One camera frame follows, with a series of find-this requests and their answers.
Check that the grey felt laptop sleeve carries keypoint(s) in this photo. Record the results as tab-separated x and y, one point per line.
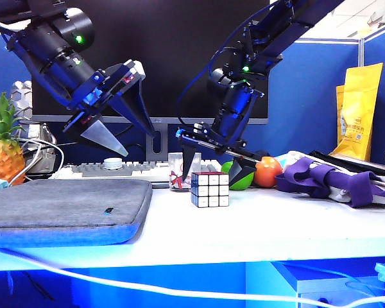
67	205

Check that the small yellow pouch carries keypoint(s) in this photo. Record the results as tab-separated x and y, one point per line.
339	106

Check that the blue white patterned packet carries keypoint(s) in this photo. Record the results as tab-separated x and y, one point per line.
282	158

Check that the orange round fruit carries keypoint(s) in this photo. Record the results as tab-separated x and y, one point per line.
269	173

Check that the drawer cabinet under desk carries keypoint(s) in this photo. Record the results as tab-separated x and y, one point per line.
324	285

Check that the white grey mechanical keyboard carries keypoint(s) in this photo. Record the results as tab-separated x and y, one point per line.
115	171

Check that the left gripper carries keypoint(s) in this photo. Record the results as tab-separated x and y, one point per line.
93	96

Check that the black flat folder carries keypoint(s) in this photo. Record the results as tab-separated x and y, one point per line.
356	164

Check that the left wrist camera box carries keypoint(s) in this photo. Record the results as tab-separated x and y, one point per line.
134	70

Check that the large yellow pouch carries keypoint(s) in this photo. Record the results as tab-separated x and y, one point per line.
361	106

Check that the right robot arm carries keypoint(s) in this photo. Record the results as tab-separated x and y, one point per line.
276	25

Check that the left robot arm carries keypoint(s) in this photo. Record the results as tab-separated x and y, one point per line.
51	48

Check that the pineapple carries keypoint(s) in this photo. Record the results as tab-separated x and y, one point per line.
3	160

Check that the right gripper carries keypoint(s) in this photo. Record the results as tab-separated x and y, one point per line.
208	138

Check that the black computer monitor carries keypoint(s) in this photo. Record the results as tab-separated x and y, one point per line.
173	48

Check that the silver geometric figure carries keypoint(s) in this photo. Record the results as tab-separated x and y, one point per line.
20	93

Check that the clear glass with red ribbon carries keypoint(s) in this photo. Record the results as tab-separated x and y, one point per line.
174	173

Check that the clear tape roll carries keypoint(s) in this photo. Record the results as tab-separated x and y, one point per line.
113	163

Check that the green apple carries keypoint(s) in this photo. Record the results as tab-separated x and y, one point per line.
244	184

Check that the Rubik's cube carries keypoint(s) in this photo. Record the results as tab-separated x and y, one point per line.
211	192

